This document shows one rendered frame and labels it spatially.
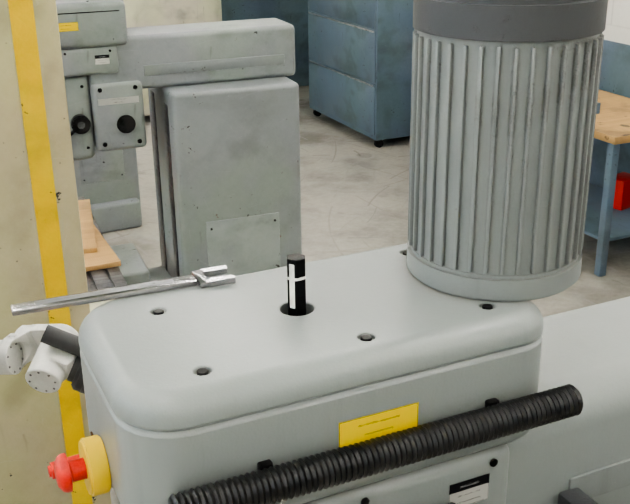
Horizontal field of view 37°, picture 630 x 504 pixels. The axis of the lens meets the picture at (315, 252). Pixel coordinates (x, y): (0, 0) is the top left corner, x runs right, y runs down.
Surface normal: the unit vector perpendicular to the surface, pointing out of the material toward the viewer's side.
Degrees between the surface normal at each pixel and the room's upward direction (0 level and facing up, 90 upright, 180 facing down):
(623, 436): 90
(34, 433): 90
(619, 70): 90
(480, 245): 90
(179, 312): 0
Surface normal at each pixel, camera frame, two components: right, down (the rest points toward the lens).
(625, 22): -0.91, 0.17
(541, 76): 0.19, 0.36
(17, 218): 0.42, 0.33
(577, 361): -0.01, -0.93
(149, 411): -0.22, -0.09
